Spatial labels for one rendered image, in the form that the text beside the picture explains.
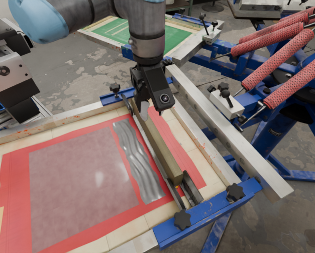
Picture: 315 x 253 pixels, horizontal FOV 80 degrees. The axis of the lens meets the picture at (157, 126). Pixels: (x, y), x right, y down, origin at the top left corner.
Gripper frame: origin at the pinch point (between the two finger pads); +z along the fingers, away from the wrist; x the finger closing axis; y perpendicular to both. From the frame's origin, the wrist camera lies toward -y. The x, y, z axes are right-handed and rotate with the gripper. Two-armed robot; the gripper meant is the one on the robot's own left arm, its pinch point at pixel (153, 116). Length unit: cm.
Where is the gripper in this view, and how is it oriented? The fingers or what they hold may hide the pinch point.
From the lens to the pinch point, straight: 56.8
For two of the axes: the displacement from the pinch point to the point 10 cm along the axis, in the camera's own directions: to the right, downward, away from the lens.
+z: 0.0, 6.4, 7.7
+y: -4.2, -6.9, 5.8
